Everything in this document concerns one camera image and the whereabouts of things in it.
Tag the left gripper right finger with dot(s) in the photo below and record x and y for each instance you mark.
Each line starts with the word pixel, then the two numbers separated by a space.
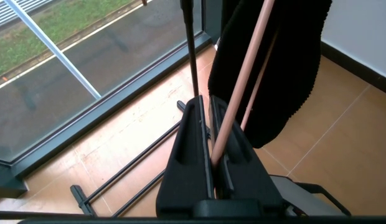
pixel 255 183

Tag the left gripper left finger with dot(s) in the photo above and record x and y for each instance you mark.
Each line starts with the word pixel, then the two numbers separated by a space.
pixel 186 186

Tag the pink clothes hanger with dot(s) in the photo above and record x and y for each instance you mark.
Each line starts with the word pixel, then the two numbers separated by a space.
pixel 240 87

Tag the black shorts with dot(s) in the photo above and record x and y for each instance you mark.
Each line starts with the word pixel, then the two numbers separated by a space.
pixel 292 77

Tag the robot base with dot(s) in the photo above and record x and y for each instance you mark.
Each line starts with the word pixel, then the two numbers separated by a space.
pixel 302 199

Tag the black clothes rack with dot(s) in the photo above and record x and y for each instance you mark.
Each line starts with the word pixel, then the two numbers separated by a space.
pixel 190 46

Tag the window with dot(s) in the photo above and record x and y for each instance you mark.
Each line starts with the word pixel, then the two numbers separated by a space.
pixel 87 62

